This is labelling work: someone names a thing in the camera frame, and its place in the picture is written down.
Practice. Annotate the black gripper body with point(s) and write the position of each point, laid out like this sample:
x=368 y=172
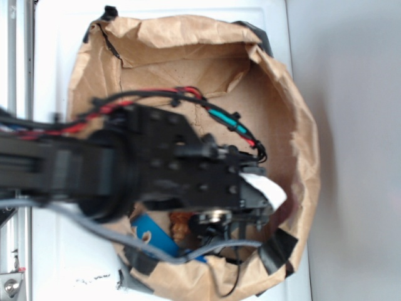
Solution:
x=226 y=202

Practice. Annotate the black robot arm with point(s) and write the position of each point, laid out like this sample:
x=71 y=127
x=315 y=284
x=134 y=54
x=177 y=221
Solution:
x=142 y=155

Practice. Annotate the orange conch seashell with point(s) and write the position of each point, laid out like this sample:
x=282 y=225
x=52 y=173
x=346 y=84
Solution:
x=180 y=225

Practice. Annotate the blue rectangular block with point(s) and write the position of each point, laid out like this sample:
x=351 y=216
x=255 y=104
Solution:
x=151 y=233

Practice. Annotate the white paper tag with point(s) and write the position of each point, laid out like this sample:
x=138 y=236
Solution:
x=271 y=191

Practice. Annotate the brown paper bag bin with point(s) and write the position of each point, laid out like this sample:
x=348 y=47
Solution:
x=227 y=63

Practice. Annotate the aluminium frame rail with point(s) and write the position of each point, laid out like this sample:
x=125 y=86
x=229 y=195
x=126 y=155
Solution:
x=17 y=43

